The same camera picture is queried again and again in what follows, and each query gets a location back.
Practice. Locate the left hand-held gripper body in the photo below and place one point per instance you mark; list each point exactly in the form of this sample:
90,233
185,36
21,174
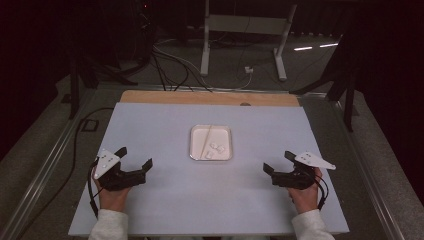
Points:
115,175

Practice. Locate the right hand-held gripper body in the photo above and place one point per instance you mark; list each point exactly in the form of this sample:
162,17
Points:
296,176

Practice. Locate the white paper piece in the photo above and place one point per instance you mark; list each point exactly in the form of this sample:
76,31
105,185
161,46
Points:
209,154
221,149

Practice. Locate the thin wooden stick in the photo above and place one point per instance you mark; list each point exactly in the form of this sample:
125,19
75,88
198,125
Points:
206,141

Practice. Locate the white rectangular tray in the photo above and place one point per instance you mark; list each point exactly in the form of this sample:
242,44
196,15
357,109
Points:
211,135

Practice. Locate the person's right hand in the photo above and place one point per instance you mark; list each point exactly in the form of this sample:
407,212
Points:
305,198

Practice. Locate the person's left hand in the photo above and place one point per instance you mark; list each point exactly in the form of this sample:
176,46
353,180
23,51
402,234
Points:
113,198

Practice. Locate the light grey table mat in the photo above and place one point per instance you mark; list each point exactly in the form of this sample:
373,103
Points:
166,200

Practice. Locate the black floor socket plate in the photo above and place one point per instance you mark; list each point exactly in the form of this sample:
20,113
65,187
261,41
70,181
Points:
90,125

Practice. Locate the black tripod stand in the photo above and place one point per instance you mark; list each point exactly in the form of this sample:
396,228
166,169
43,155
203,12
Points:
348,100

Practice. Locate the white plug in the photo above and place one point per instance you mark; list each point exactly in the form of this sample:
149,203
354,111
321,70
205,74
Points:
248,69

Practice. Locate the dark equipment with red light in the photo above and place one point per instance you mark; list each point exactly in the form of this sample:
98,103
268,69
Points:
145,13

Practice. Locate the metal floor rail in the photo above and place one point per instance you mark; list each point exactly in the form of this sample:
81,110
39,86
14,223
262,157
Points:
366,173
43,170

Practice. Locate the white metal stand frame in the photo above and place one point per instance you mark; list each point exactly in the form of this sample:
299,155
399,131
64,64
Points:
246,25

